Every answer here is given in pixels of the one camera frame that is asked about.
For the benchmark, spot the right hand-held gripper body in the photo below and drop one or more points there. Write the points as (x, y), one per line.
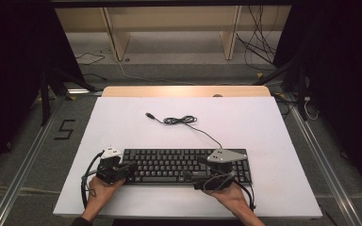
(224, 155)

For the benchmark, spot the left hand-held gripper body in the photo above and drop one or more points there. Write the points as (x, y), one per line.
(110, 169)

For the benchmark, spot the black computer keyboard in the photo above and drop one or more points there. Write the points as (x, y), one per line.
(163, 166)

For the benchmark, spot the person's left hand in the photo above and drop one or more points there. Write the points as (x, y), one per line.
(99, 194)

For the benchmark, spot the person's right hand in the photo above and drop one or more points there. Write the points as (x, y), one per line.
(232, 201)

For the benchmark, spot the round table grommet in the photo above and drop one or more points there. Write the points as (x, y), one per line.
(217, 95)

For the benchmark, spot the short silver metal bar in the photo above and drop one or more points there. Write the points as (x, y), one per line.
(81, 91)

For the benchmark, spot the black metal stand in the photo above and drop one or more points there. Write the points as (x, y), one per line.
(45, 103)
(301, 94)

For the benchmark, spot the black curtain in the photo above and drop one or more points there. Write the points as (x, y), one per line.
(345, 78)
(12, 78)

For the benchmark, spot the beige wooden shelf unit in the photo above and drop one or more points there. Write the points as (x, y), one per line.
(169, 19)

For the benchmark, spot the long metal floor rail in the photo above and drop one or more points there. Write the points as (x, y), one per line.
(22, 175)
(330, 175)

